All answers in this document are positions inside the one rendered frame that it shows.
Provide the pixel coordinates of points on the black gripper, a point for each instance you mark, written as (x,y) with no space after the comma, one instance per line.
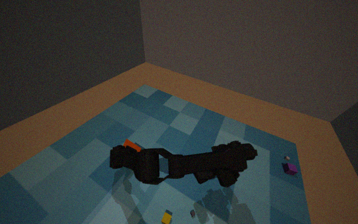
(204,176)

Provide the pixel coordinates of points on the purple block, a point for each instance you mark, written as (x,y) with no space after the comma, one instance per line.
(290,169)

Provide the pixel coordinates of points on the yellow cube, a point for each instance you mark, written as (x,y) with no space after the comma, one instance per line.
(166,218)

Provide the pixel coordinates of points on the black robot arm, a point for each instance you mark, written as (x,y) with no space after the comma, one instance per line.
(231,158)

